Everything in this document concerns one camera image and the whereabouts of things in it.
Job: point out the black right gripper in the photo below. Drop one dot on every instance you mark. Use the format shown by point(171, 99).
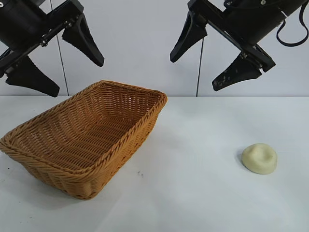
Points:
point(253, 19)

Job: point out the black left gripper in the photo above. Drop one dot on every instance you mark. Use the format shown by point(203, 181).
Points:
point(19, 21)

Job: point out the brown woven wicker basket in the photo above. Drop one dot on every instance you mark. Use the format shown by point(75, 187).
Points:
point(91, 135)

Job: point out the pale yellow egg yolk pastry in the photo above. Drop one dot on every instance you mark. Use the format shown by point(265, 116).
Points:
point(259, 159)

